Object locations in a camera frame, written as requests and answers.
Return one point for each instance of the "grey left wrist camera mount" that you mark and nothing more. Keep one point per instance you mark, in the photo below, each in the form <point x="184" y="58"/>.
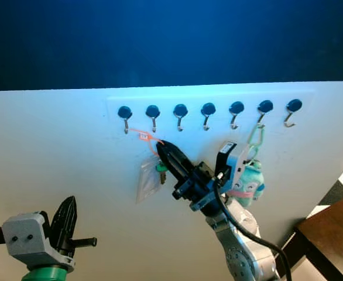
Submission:
<point x="25" y="237"/>

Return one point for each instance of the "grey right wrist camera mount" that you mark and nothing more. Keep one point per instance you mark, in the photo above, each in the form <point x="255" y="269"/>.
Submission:
<point x="235" y="164"/>

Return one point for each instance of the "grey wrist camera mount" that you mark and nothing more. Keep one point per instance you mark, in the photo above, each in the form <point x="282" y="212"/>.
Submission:
<point x="25" y="237"/>
<point x="235" y="164"/>

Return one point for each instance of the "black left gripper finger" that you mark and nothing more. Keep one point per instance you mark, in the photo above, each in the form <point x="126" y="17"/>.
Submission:
<point x="59" y="228"/>
<point x="71" y="225"/>

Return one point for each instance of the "white hook board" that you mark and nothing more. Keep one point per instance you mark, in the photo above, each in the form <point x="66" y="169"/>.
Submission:
<point x="72" y="164"/>

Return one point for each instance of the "black knob metal hook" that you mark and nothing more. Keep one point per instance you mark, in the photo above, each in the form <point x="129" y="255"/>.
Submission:
<point x="294" y="105"/>
<point x="180" y="109"/>
<point x="236" y="108"/>
<point x="124" y="111"/>
<point x="208" y="109"/>
<point x="153" y="110"/>
<point x="265" y="106"/>

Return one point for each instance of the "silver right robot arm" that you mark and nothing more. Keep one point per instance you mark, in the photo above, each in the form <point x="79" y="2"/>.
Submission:
<point x="242" y="249"/>

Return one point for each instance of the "dark brown wooden table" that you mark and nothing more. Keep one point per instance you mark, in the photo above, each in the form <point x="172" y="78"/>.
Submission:
<point x="335" y="234"/>

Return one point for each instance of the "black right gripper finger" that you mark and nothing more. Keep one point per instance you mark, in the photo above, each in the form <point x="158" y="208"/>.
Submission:
<point x="178" y="158"/>
<point x="168" y="165"/>

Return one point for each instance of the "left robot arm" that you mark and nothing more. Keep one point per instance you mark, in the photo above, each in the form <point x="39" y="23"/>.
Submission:
<point x="45" y="275"/>

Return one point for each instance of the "clear key pouch orange tag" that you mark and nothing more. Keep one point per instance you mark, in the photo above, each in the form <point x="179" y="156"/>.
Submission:
<point x="148" y="181"/>

